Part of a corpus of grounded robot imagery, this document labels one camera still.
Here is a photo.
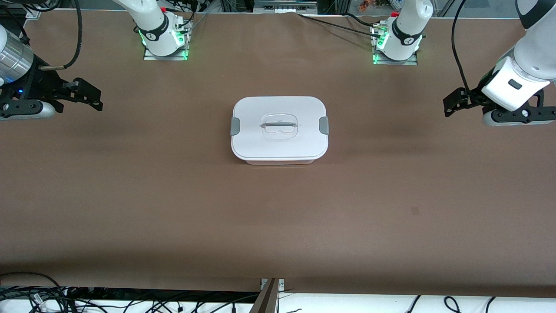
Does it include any small aluminium bracket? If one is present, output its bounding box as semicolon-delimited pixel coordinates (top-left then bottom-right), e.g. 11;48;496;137
260;278;285;300

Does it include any pink plastic box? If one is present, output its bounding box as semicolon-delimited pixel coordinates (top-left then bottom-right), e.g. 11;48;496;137
243;157;317;166

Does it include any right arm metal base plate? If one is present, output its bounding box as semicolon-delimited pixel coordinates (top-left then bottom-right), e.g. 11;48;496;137
143;20;190;61

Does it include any brown table cover sheet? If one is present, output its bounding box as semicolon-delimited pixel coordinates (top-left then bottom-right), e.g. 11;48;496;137
0;10;556;298

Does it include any short black cable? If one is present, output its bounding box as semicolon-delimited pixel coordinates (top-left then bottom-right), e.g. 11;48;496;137
343;12;376;27

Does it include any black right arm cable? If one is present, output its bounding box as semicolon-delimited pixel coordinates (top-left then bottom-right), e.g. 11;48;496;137
38;0;84;70

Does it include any black looped cable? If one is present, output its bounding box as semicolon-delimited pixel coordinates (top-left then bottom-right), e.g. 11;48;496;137
0;272;66;300

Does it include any silver equipment chassis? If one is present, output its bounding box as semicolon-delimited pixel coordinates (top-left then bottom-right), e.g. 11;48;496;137
253;0;318;13

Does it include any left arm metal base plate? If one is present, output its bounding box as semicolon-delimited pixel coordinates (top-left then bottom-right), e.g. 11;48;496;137
373;22;418;66

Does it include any long black cable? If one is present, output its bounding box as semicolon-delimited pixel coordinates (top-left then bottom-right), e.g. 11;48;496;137
297;13;385;40

